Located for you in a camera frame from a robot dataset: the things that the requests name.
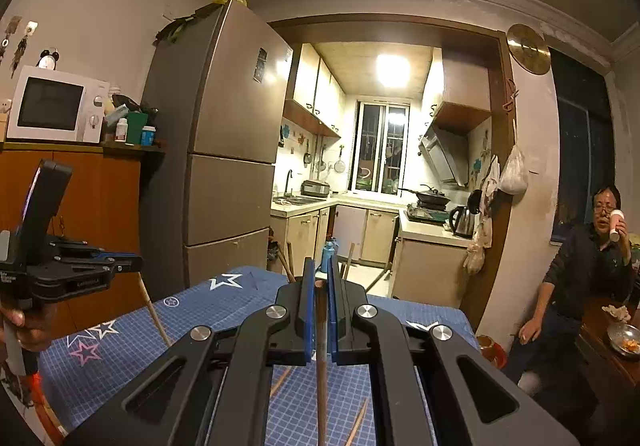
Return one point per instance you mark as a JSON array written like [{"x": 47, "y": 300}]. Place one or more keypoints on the toaster oven on counter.
[{"x": 316, "y": 189}]

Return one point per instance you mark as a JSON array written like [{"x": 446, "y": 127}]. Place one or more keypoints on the orange wooden cabinet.
[{"x": 101, "y": 205}]

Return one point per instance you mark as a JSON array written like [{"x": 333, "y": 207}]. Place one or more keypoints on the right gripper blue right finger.
[{"x": 431, "y": 387}]

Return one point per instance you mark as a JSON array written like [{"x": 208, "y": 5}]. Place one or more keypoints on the blue star grid tablecloth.
[{"x": 80, "y": 372}]

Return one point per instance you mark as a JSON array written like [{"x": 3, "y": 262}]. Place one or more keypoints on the blue lidded cup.
[{"x": 147, "y": 135}]

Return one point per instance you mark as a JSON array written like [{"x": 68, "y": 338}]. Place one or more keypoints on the white microwave oven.
[{"x": 49, "y": 105}]

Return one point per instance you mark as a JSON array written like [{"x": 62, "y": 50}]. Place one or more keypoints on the wooden chopstick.
[
  {"x": 357, "y": 423},
  {"x": 277, "y": 385},
  {"x": 348, "y": 261},
  {"x": 384, "y": 273},
  {"x": 321, "y": 307},
  {"x": 286, "y": 267},
  {"x": 151, "y": 309}
]

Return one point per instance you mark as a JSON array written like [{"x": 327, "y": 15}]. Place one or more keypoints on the operator left hand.
[{"x": 33, "y": 328}]

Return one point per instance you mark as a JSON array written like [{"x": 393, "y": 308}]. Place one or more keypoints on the seated man in black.
[{"x": 544, "y": 359}]

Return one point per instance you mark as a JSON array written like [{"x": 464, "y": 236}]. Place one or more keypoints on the white paper cup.
[{"x": 615, "y": 217}]

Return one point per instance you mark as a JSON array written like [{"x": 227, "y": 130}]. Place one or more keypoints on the round brass wall plate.
[{"x": 529, "y": 49}]

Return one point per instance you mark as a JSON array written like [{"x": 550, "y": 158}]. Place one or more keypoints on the white medicine bottle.
[{"x": 121, "y": 130}]

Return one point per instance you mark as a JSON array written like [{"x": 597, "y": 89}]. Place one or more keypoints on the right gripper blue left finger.
[{"x": 211, "y": 387}]

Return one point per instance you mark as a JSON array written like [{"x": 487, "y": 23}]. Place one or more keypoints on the electric kettle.
[{"x": 463, "y": 220}]

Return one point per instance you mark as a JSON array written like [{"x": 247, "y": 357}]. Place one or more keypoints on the kitchen window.
[{"x": 380, "y": 150}]

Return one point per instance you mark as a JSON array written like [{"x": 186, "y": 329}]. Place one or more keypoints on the white plastic bag hanging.
[{"x": 514, "y": 176}]

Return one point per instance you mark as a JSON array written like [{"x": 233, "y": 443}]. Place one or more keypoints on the dark wooden side table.
[{"x": 613, "y": 378}]

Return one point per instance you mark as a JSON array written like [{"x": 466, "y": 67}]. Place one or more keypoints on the green box on cabinet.
[{"x": 136, "y": 120}]

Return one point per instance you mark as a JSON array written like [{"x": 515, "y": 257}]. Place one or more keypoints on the blue water bottle on floor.
[{"x": 330, "y": 249}]

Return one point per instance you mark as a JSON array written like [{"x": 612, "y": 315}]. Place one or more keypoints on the gas stove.
[{"x": 416, "y": 213}]

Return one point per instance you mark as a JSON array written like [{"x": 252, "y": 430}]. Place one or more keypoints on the black wok pan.
[{"x": 429, "y": 197}]

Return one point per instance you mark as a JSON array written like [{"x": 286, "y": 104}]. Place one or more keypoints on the range hood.
[{"x": 457, "y": 144}]

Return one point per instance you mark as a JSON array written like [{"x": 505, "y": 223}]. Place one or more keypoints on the silver refrigerator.
[{"x": 219, "y": 87}]

